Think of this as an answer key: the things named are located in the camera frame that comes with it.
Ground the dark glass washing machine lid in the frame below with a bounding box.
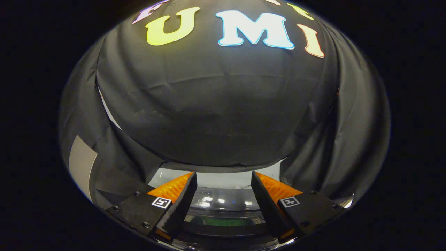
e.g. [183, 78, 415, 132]
[183, 187, 270, 237]

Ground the grey cabinet with dark top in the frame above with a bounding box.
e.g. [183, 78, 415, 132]
[69, 135, 98, 203]

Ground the grey washing machine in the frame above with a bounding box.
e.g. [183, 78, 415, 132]
[150, 187, 300, 251]

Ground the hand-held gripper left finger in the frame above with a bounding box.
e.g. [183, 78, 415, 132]
[105, 171, 198, 241]

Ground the black backdrop cloth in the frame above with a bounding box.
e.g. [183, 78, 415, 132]
[59, 0, 391, 210]

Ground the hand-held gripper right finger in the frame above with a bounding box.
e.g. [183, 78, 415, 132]
[251, 171, 345, 244]

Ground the green polo shirt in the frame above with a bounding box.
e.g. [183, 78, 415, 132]
[195, 216, 255, 227]

